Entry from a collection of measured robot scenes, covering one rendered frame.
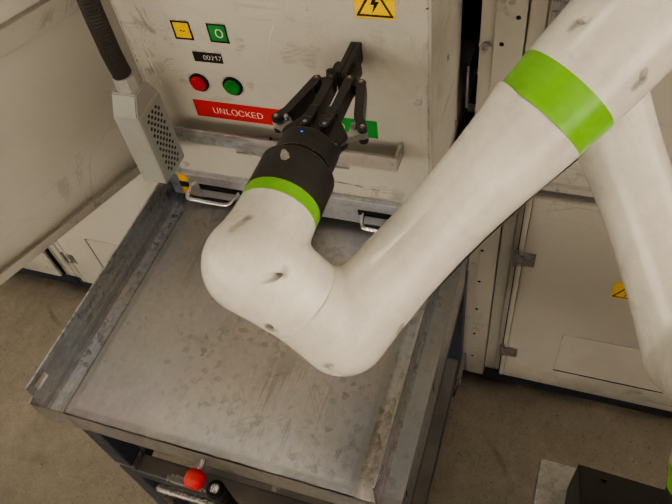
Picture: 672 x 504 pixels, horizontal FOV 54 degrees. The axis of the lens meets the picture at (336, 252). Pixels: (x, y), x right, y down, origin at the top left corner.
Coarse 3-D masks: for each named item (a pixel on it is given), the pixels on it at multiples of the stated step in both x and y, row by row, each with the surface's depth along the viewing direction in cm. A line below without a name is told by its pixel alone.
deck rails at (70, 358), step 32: (160, 192) 126; (160, 224) 127; (128, 256) 120; (96, 288) 112; (128, 288) 118; (96, 320) 114; (416, 320) 107; (64, 352) 107; (96, 352) 111; (416, 352) 101; (32, 384) 101; (64, 384) 107; (384, 416) 98; (384, 448) 88; (384, 480) 92
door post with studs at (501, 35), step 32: (512, 0) 100; (480, 32) 106; (512, 32) 104; (480, 64) 111; (512, 64) 108; (480, 96) 116; (480, 256) 150; (480, 288) 160; (480, 320) 170; (480, 352) 183
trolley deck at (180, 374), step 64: (192, 256) 122; (128, 320) 114; (192, 320) 113; (448, 320) 107; (128, 384) 107; (192, 384) 105; (256, 384) 104; (320, 384) 103; (384, 384) 101; (192, 448) 98; (256, 448) 97; (320, 448) 96
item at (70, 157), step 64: (0, 0) 103; (64, 0) 110; (0, 64) 108; (64, 64) 117; (128, 64) 127; (0, 128) 113; (64, 128) 123; (0, 192) 118; (64, 192) 129; (0, 256) 124
